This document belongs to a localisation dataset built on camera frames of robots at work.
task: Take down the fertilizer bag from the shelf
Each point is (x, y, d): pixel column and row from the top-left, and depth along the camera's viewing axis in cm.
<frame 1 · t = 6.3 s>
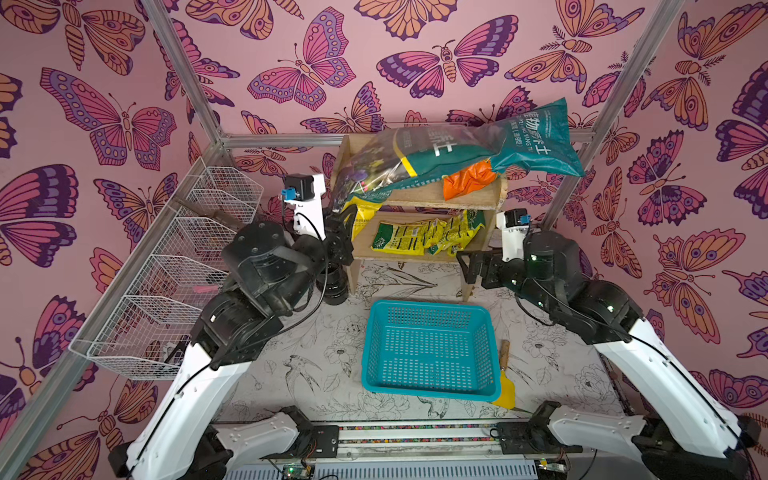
left hand: (357, 202, 50), fingers closed
right hand: (472, 254, 62), fingers open
yellow fertilizer bag: (412, 237, 87), point 25 cm above the table
yellow fertilizer bag 2: (451, 234, 82), point 29 cm above the table
teal plastic basket: (431, 350, 91), on the table

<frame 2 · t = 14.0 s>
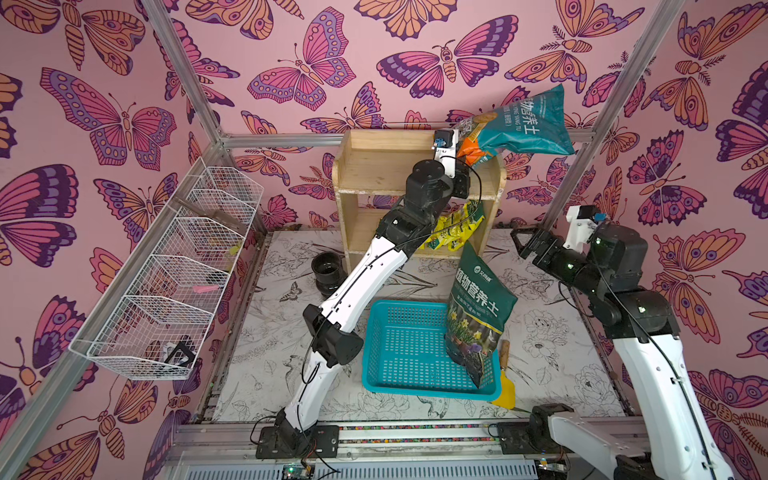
left hand: (471, 153, 66), fingers closed
right hand: (521, 238, 63), fingers open
dark green soil bag: (481, 302, 71), point 26 cm above the table
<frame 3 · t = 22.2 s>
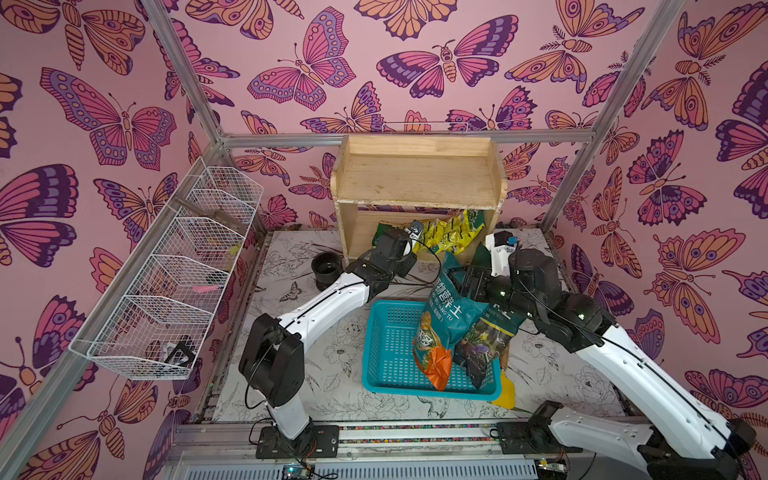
left hand: (409, 244, 85), fingers closed
right hand: (455, 276, 66), fingers open
teal orange soil bag: (448, 316, 73), point 23 cm above the table
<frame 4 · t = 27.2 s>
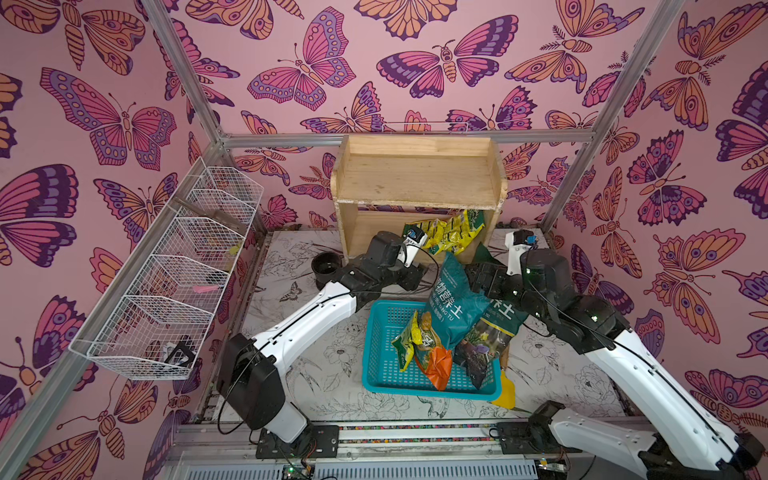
left hand: (423, 260, 78), fingers open
right hand: (477, 271, 67), fingers open
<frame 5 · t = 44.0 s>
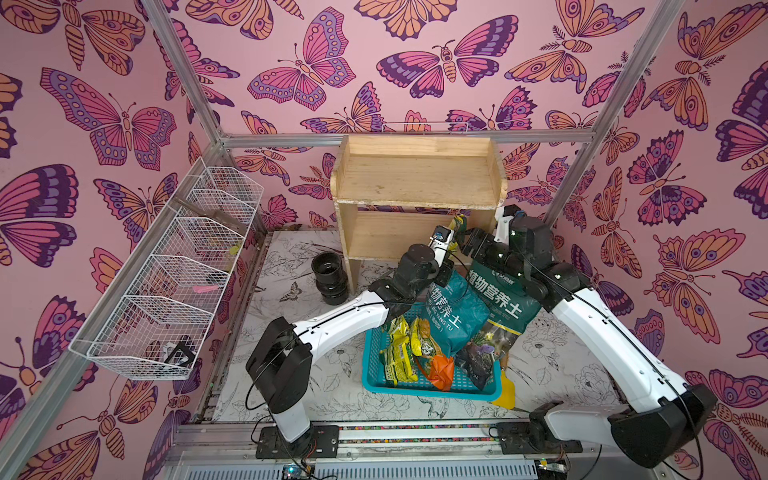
left hand: (455, 250, 77), fingers closed
right hand: (460, 240, 72), fingers open
yellow fertilizer bag 2: (423, 343, 78), point 14 cm above the table
yellow fertilizer bag: (394, 355, 82), point 8 cm above the table
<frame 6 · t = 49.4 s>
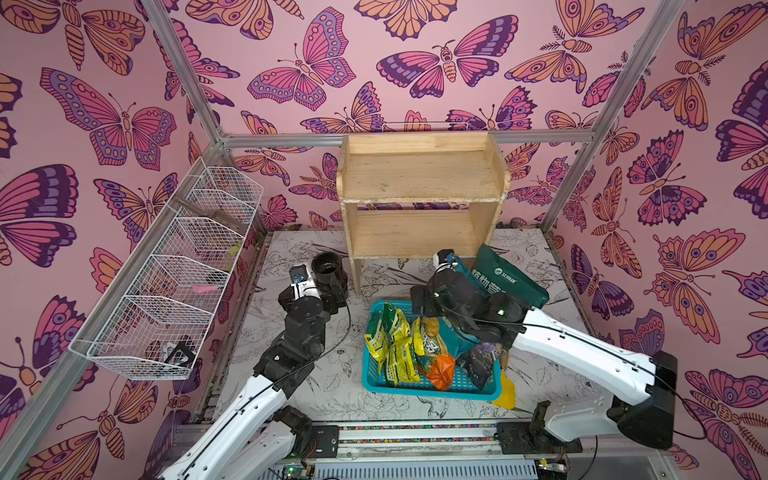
left hand: (321, 276, 74), fingers open
right hand: (421, 294, 72), fingers open
dark green soil bag: (494, 271, 78), point 26 cm above the table
yellow fertilizer bag: (375, 341, 79), point 13 cm above the table
